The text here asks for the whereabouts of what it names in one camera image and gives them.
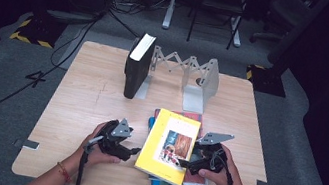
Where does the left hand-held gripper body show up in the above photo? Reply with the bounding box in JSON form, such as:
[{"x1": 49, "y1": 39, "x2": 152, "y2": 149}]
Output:
[{"x1": 82, "y1": 112, "x2": 139, "y2": 163}]

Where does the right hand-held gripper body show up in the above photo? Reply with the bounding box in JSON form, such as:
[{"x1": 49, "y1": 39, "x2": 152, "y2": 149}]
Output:
[{"x1": 187, "y1": 128, "x2": 235, "y2": 182}]

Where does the red illustrated book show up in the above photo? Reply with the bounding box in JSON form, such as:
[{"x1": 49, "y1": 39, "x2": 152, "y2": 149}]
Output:
[{"x1": 142, "y1": 105, "x2": 220, "y2": 185}]

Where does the yellow paperback book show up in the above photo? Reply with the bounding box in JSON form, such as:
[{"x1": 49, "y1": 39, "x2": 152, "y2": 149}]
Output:
[{"x1": 132, "y1": 105, "x2": 203, "y2": 185}]

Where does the white expandable book rack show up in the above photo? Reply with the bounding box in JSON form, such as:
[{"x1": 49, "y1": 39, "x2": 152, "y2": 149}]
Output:
[{"x1": 133, "y1": 42, "x2": 224, "y2": 117}]

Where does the black hardcover book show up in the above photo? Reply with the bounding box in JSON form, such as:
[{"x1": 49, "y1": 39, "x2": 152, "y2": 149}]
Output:
[{"x1": 119, "y1": 30, "x2": 158, "y2": 103}]

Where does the person's left hand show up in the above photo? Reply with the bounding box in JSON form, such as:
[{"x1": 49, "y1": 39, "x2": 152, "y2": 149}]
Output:
[{"x1": 68, "y1": 116, "x2": 128, "y2": 175}]

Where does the person's right hand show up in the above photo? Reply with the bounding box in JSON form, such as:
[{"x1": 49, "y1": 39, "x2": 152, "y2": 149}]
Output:
[{"x1": 196, "y1": 141, "x2": 250, "y2": 185}]

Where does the yellow-black striped stand base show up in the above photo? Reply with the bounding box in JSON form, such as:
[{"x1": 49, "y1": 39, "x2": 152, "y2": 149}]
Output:
[
  {"x1": 243, "y1": 63, "x2": 291, "y2": 99},
  {"x1": 8, "y1": 10, "x2": 69, "y2": 51}
]

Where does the black folding chair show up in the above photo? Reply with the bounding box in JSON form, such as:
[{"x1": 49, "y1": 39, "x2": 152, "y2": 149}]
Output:
[{"x1": 185, "y1": 0, "x2": 257, "y2": 54}]

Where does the black office chair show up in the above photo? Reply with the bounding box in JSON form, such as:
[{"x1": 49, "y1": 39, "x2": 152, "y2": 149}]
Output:
[{"x1": 249, "y1": 0, "x2": 318, "y2": 54}]

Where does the left hand-held gripper cable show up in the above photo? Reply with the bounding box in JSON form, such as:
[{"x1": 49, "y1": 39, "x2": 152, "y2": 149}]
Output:
[{"x1": 74, "y1": 148, "x2": 91, "y2": 185}]

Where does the red beaded bracelet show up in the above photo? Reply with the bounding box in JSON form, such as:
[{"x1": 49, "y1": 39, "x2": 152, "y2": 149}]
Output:
[{"x1": 53, "y1": 161, "x2": 75, "y2": 184}]

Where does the short black floor cable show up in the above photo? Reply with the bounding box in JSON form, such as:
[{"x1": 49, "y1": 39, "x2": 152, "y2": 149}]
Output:
[{"x1": 105, "y1": 8, "x2": 144, "y2": 40}]

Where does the grey flat base plate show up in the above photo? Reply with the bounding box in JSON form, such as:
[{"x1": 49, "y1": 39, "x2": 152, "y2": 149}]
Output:
[{"x1": 44, "y1": 6, "x2": 100, "y2": 30}]

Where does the tangled floor cable bundle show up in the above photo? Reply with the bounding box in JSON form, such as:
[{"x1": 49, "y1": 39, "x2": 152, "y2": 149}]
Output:
[{"x1": 108, "y1": 0, "x2": 176, "y2": 24}]

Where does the white desk frame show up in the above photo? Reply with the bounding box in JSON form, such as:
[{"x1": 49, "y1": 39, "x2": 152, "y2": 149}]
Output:
[{"x1": 160, "y1": 0, "x2": 249, "y2": 48}]

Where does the dark slanted stand post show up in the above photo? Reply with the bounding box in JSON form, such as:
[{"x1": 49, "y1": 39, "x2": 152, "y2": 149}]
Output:
[{"x1": 265, "y1": 0, "x2": 329, "y2": 73}]

